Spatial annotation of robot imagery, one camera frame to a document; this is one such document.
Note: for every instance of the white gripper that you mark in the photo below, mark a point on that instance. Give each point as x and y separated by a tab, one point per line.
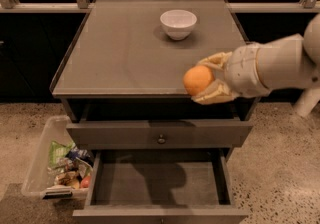
242	69

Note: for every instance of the orange fruit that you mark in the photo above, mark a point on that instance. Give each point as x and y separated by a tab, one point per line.
197	79

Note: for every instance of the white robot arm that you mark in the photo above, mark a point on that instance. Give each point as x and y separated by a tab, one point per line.
289	62

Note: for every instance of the grey top drawer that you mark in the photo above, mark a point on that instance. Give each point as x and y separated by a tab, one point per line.
180	134

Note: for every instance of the round metal drawer knob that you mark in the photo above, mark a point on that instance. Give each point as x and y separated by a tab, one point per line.
161	139

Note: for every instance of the grey drawer cabinet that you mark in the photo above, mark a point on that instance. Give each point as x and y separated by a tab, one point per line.
123	67

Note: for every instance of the open grey middle drawer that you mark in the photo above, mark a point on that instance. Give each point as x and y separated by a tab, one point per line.
160	187

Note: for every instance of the white ceramic bowl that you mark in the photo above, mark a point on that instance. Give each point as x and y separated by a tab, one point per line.
178	24

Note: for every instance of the crumpled snack packets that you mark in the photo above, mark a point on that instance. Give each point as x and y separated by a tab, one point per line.
72	169

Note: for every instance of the red apple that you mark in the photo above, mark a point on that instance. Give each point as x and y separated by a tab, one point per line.
85	182

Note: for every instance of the green snack bag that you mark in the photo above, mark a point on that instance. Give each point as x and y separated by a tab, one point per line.
58	151

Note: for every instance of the clear plastic storage bin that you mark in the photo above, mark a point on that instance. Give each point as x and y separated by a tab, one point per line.
39	183

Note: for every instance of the white cylindrical post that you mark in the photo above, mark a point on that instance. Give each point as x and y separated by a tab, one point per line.
307	101

